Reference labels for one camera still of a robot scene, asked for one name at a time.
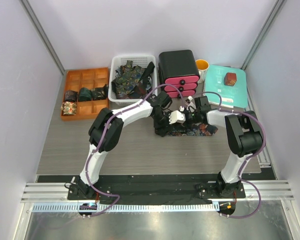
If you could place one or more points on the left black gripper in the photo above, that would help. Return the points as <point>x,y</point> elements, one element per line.
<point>160,130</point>

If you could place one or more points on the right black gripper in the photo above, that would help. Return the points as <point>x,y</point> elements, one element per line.
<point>186,122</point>

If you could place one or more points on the navy floral silk tie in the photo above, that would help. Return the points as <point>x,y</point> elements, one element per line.
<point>200,130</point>

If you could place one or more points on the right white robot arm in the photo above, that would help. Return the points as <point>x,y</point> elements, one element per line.
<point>245,136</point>

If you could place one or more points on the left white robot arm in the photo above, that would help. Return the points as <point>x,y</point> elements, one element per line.
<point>105,132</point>

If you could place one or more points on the teal book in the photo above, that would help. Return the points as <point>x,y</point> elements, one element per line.
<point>232,96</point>

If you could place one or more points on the dark red patterned tie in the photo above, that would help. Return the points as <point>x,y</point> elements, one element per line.
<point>139,92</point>

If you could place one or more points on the red brown small box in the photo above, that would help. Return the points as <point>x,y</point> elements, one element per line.
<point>230,79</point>

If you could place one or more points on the black pink drawer organizer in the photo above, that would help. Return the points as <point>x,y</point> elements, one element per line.
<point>178,71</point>

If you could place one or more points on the white mug yellow inside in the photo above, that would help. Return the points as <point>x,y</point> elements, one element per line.
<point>202,66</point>

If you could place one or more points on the black tie in basket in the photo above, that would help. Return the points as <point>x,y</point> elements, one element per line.
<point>147,72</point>

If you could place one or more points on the green paisley tie in basket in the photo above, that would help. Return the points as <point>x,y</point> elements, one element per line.
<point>126,78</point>

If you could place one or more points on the white plastic mesh basket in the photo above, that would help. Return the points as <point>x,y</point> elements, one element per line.
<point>138,59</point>

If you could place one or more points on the rolled black dotted tie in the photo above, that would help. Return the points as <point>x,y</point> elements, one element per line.
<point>99,93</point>

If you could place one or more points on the orange wooden divided tray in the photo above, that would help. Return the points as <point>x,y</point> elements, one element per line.
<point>89,78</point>

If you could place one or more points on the rolled dark green tie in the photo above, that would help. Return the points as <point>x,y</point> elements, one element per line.
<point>84,95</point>

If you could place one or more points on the rolled cream floral tie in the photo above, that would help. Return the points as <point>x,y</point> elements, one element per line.
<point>68,108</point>

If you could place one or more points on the rolled brown patterned tie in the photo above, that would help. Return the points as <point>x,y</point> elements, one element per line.
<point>71,96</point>

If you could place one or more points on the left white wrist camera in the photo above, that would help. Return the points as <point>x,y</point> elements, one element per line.
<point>176,117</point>

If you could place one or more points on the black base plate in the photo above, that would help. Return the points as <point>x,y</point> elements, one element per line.
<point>154,190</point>

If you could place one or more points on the white slotted cable duct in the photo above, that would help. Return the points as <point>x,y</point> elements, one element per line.
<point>80,207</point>

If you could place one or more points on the aluminium frame rail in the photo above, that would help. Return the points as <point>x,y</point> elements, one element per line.
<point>270,190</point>

